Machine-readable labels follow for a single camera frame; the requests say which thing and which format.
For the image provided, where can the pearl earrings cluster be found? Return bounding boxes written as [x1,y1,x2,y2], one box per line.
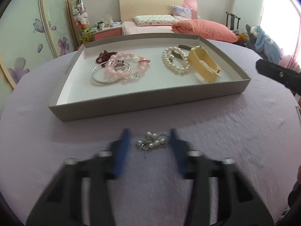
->
[136,132,170,158]

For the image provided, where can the thin silver bangle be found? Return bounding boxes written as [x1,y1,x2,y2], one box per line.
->
[91,60,131,85]

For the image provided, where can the white pearl bracelet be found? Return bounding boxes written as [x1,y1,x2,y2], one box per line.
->
[162,46,190,76]

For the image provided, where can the pink bead bracelet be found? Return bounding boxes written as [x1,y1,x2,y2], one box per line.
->
[103,51,151,82]

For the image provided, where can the silver cuff bangle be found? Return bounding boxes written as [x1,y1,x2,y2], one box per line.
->
[171,45,192,59]

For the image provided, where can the yellow wide bangle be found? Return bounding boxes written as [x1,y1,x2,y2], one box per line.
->
[188,46,221,83]

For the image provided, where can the right hand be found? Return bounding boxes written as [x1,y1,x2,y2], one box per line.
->
[297,166,301,184]

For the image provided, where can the blue plush robe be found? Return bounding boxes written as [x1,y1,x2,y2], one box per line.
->
[255,26,282,64]

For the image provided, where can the lilac tablecloth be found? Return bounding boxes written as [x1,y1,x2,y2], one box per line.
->
[1,42,300,225]

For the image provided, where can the pink curtain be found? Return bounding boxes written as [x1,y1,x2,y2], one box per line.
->
[260,0,300,72]

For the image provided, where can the grey cardboard tray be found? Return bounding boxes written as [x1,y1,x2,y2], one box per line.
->
[49,33,251,121]

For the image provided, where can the dark wooden chair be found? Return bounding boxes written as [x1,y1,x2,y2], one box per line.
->
[226,12,241,31]

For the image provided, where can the coral folded duvet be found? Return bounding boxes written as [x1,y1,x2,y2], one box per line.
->
[172,19,238,43]

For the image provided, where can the pink white nightstand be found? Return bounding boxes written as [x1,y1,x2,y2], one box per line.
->
[92,26,122,40]

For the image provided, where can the white mug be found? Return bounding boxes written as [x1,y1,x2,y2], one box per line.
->
[97,21,105,30]

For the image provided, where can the floral white pillow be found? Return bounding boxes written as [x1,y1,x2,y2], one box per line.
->
[134,15,178,27]

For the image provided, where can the blue patterned pillow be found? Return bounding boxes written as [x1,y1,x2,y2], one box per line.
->
[172,5,193,20]

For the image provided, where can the clear tube of plush toys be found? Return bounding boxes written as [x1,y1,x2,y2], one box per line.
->
[70,0,92,44]

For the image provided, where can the bed with pink sheet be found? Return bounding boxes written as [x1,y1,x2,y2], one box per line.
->
[119,0,198,35]

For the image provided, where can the floral sliding wardrobe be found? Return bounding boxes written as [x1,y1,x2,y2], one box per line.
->
[1,0,77,109]

